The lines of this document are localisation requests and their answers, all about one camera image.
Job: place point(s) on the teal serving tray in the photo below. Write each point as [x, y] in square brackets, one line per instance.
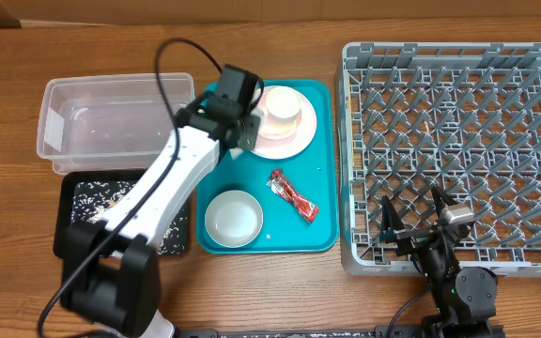
[311, 172]

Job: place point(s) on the grey dishwasher rack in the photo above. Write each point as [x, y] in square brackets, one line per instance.
[462, 116]

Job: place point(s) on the white napkin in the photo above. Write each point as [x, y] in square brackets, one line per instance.
[235, 152]

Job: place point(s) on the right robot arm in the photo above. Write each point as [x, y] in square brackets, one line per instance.
[464, 297]

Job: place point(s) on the pink bowl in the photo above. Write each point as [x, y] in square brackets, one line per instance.
[261, 111]

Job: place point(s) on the white rice pile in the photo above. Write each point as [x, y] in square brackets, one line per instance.
[91, 199]

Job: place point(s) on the black plastic tray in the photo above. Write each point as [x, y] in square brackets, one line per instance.
[67, 190]

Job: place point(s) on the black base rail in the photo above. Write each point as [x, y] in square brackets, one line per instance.
[399, 331]

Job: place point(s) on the white small bowl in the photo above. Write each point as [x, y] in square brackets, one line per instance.
[233, 219]

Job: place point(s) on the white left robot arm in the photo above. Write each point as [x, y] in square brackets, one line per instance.
[110, 270]

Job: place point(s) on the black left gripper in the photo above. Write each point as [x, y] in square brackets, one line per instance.
[250, 143]

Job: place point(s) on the red snack wrapper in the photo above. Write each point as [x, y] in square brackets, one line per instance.
[280, 185]

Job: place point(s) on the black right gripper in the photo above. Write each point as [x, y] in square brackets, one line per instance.
[421, 233]

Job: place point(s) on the clear plastic bin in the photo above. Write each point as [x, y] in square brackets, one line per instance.
[102, 122]

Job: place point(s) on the cream plastic cup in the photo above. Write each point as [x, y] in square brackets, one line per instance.
[283, 106]

